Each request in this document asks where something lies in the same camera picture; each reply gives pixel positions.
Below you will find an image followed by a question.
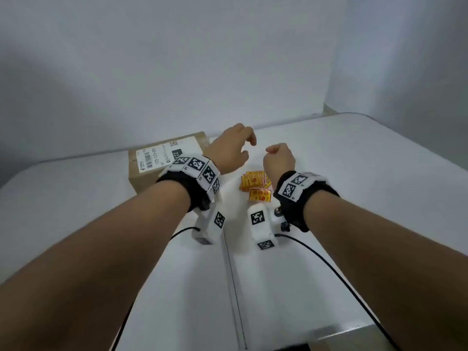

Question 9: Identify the person's left hand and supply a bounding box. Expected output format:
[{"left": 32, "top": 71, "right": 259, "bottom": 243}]
[{"left": 203, "top": 123, "right": 257, "bottom": 176}]

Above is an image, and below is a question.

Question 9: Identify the person's right hand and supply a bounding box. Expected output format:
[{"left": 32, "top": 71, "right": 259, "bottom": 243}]
[{"left": 263, "top": 143, "right": 296, "bottom": 187}]

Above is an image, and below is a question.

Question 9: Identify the pile of yellow stickers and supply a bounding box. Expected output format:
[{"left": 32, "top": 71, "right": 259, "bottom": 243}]
[{"left": 239, "top": 171, "right": 273, "bottom": 193}]

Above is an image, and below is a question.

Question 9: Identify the brown cardboard box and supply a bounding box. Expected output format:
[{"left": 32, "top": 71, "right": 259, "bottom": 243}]
[{"left": 128, "top": 132, "right": 211, "bottom": 196}]

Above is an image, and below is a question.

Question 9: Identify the person's right forearm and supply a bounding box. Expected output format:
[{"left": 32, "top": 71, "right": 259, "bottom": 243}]
[{"left": 303, "top": 190, "right": 468, "bottom": 351}]

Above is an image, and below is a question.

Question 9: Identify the person's left forearm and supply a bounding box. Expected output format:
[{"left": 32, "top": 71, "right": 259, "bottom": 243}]
[{"left": 0, "top": 180, "right": 192, "bottom": 351}]

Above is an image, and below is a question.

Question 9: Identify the black wristband with marker tags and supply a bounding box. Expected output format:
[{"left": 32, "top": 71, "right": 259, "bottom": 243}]
[
  {"left": 156, "top": 153, "right": 223, "bottom": 213},
  {"left": 273, "top": 170, "right": 340, "bottom": 233}
]

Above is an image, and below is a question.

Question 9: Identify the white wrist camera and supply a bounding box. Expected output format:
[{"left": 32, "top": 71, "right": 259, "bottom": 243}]
[
  {"left": 247, "top": 202, "right": 282, "bottom": 251},
  {"left": 192, "top": 200, "right": 226, "bottom": 245}
]

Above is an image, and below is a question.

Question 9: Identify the black camera cable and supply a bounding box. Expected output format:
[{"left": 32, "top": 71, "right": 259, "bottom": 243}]
[
  {"left": 109, "top": 226, "right": 201, "bottom": 351},
  {"left": 274, "top": 234, "right": 401, "bottom": 351}
]

